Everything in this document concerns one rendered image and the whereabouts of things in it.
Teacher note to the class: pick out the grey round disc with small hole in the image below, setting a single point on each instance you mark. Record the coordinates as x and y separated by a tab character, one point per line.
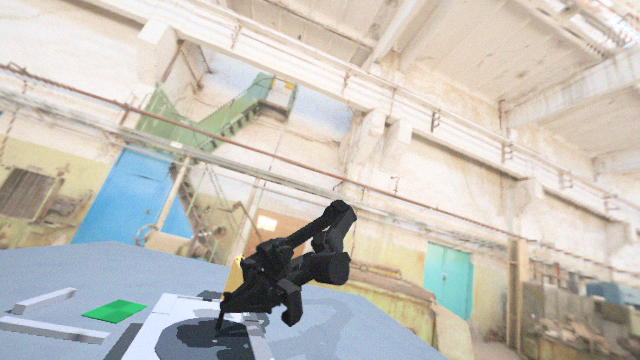
192	339

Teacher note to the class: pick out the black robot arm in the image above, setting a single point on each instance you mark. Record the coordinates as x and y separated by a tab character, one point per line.
329	265

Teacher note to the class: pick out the green flat rectangular pad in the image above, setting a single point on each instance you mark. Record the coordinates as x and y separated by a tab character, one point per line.
115	312

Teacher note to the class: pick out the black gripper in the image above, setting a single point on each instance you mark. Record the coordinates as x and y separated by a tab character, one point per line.
260	292

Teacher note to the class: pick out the dark steel pin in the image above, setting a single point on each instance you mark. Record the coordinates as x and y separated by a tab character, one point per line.
221	315

